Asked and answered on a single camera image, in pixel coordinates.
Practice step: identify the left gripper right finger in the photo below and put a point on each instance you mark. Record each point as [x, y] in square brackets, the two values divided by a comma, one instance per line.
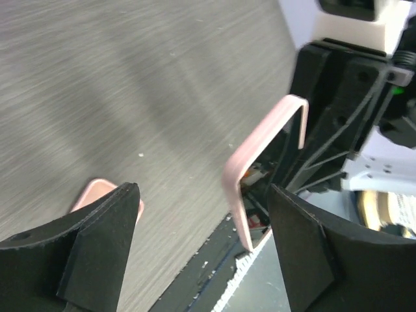
[332, 264]

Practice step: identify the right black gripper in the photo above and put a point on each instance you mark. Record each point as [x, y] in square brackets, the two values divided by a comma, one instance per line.
[342, 84]

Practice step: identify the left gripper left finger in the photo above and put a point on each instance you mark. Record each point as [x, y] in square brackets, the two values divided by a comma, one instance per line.
[74, 263]

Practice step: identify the pink phone case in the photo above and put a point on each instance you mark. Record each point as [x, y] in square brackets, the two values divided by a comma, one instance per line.
[97, 195]
[247, 165]

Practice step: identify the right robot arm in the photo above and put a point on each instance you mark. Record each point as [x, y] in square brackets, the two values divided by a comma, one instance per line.
[396, 114]

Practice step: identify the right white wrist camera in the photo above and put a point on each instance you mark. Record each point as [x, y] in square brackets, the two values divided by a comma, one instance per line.
[375, 25]

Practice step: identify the white cable duct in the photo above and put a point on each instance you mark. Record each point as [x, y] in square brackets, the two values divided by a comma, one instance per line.
[246, 290]

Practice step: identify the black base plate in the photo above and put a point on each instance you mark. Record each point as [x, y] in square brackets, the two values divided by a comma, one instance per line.
[202, 281]

